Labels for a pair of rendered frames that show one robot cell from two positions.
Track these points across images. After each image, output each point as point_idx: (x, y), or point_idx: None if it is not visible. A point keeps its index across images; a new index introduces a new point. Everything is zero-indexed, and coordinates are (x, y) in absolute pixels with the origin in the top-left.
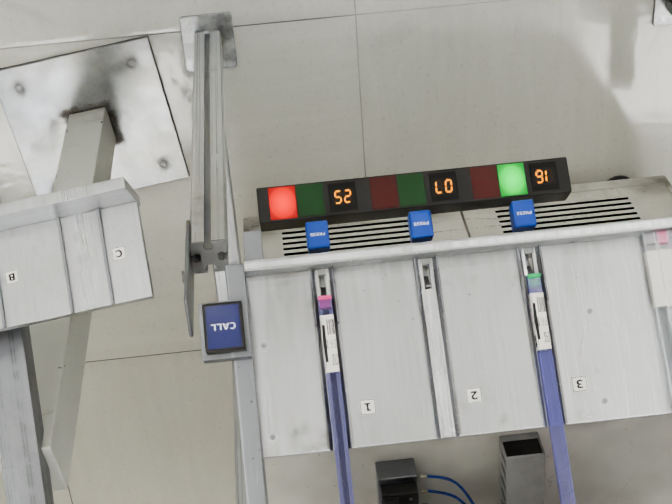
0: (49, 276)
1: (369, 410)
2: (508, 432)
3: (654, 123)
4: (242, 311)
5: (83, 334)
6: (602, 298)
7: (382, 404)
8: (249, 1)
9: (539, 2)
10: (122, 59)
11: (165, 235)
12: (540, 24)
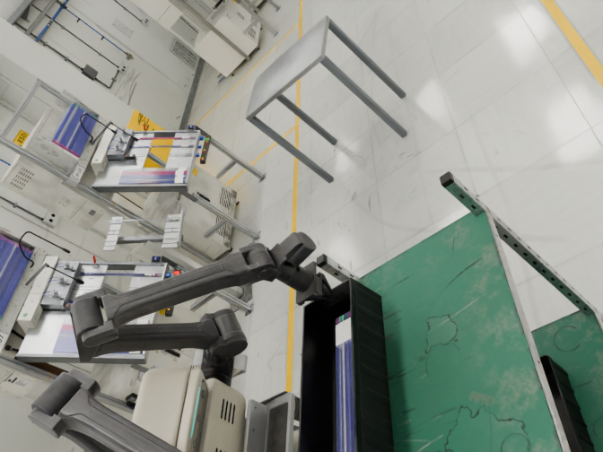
0: (170, 237)
1: (137, 279)
2: None
3: None
4: (157, 261)
5: (176, 262)
6: None
7: (137, 281)
8: (254, 314)
9: (244, 374)
10: (249, 294)
11: None
12: (240, 377)
